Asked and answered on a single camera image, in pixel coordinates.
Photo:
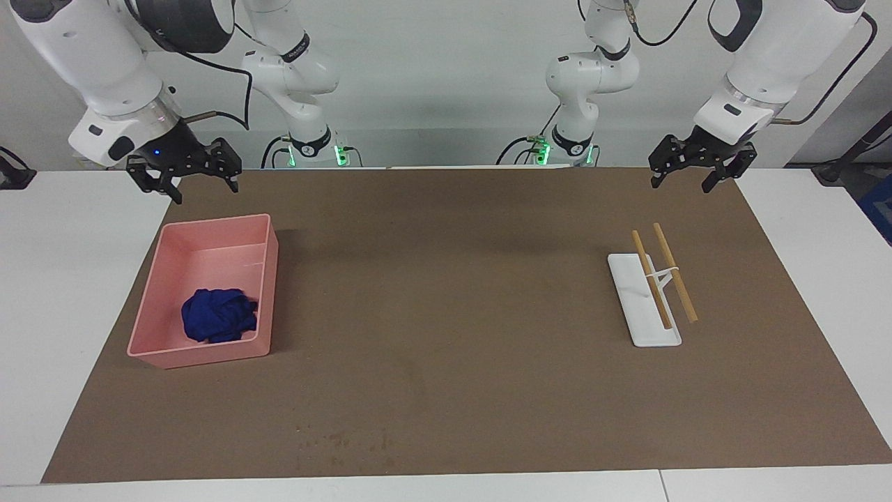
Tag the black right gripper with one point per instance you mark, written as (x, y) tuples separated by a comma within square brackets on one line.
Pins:
[(178, 150)]

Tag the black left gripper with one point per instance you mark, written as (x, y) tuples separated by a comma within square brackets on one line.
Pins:
[(712, 148)]

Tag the blue cloth towel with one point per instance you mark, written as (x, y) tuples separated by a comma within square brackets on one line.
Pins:
[(216, 314)]

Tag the pink plastic bin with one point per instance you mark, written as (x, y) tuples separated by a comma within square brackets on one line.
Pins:
[(209, 258)]

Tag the wooden rack rod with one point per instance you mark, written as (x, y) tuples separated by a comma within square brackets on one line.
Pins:
[(676, 273), (651, 280)]

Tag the blue box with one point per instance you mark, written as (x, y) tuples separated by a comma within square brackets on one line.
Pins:
[(879, 209)]

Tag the brown table mat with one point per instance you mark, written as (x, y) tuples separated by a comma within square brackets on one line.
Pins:
[(453, 335)]

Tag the black clamp mount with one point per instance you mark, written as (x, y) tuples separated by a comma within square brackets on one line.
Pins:
[(14, 178)]

